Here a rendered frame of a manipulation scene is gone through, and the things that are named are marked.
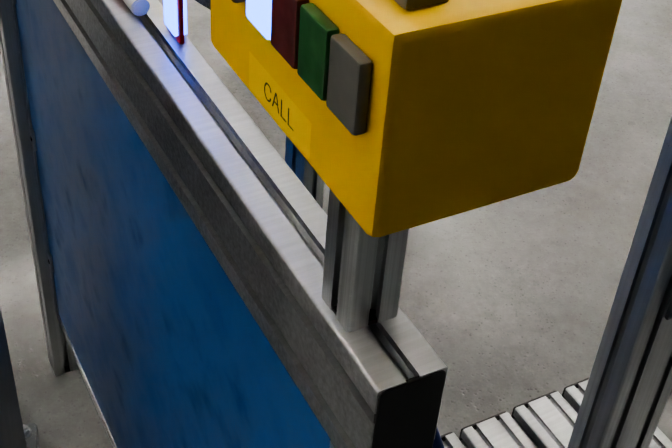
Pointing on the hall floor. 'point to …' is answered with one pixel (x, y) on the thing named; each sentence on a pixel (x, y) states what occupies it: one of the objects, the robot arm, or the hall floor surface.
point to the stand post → (635, 333)
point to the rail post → (61, 361)
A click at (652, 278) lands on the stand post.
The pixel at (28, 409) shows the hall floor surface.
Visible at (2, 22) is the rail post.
